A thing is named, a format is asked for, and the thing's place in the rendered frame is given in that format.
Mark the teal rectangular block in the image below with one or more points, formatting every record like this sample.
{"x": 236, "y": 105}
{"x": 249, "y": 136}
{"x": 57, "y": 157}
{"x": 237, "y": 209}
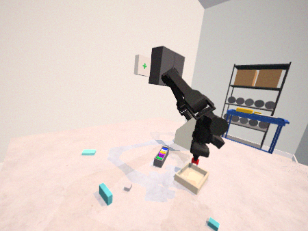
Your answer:
{"x": 106, "y": 194}

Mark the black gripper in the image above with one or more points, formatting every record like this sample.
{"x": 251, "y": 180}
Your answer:
{"x": 199, "y": 147}

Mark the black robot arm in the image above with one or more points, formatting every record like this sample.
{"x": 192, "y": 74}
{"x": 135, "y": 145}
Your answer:
{"x": 191, "y": 101}

